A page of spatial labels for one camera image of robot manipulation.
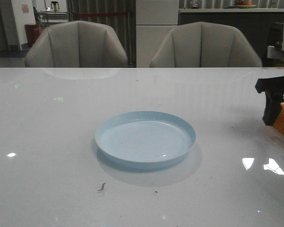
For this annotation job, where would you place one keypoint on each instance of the light blue round plate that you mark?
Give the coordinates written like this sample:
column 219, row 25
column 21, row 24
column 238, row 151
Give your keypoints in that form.
column 145, row 139

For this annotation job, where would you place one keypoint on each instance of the beige upholstered chair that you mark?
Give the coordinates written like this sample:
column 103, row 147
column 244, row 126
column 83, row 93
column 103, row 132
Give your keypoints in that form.
column 205, row 45
column 77, row 44

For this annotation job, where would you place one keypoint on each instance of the red barrier belt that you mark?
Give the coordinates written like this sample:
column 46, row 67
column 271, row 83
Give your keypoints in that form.
column 102, row 14

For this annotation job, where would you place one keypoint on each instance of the right beige upholstered chair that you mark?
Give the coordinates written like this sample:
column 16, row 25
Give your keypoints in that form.
column 205, row 45

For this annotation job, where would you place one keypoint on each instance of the grey counter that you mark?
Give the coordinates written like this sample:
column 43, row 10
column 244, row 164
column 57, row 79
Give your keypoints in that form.
column 253, row 23

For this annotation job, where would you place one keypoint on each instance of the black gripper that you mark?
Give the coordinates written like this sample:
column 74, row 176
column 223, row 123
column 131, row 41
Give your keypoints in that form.
column 274, row 91

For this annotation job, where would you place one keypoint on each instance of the fruit bowl on counter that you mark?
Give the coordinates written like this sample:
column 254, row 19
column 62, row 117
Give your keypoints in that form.
column 244, row 4

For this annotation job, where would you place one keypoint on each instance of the white cabinet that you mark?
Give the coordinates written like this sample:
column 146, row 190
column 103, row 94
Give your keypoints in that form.
column 153, row 19

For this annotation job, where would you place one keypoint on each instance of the left beige upholstered chair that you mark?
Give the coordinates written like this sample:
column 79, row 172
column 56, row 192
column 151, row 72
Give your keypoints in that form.
column 77, row 44

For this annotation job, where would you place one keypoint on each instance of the pink wall notice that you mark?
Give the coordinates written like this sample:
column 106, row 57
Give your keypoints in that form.
column 25, row 8

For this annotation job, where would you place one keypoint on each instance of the background metal table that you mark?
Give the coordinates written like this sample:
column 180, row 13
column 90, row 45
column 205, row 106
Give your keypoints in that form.
column 52, row 17

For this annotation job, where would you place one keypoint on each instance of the red bin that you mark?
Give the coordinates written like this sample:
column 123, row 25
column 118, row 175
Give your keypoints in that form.
column 33, row 31

